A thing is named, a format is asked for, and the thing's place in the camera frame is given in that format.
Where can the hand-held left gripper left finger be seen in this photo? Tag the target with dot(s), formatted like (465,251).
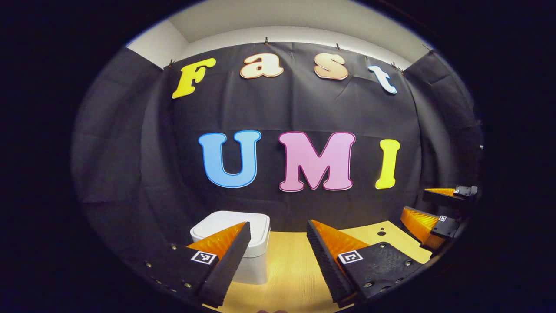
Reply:
(232,265)

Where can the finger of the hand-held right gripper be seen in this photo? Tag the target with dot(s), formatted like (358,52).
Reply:
(460,192)
(423,224)

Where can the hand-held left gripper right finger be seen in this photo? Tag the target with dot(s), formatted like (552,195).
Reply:
(325,265)

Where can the white desktop garbage bin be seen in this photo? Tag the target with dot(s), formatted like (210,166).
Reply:
(256,234)

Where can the wooden desktop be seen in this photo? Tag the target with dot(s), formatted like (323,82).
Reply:
(291,269)

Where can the black backdrop cloth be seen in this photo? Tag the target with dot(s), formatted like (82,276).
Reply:
(295,113)

